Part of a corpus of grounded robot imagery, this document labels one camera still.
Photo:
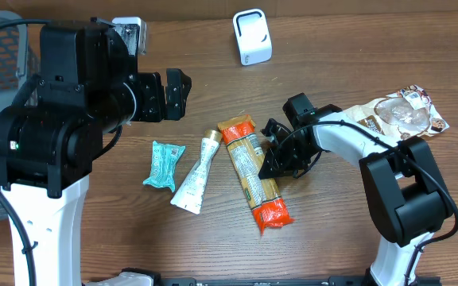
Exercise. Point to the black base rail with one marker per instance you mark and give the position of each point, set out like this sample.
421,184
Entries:
292,282

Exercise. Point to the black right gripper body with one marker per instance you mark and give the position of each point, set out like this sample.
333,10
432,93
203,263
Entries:
296,156

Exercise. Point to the beige resealable pouch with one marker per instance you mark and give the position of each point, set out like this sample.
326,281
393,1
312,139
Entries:
405,113

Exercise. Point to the orange spaghetti package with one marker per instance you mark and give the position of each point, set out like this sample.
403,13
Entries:
264,198

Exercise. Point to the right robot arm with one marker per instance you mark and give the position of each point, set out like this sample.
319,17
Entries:
407,198

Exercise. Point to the white barcode scanner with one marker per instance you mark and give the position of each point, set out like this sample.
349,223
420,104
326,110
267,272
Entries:
252,36

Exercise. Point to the teal snack bar wrapper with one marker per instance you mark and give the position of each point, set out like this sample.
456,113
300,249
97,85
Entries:
163,165

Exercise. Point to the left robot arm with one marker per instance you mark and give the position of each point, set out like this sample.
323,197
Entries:
52,133

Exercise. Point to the white tube with gold cap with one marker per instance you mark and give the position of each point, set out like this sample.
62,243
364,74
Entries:
190,195

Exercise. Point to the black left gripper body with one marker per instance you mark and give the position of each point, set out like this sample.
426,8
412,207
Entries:
146,110

